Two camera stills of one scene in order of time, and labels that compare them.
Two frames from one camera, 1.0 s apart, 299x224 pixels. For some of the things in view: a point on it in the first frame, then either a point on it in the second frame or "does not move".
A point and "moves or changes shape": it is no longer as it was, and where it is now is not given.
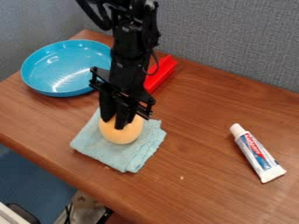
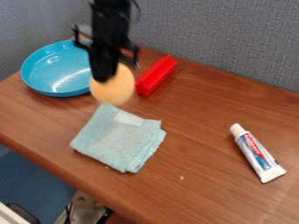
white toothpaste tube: x=257 y=155 does not move
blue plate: x=57 y=67 does not move
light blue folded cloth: x=130 y=157 does not move
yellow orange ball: x=121 y=136 moves or changes shape
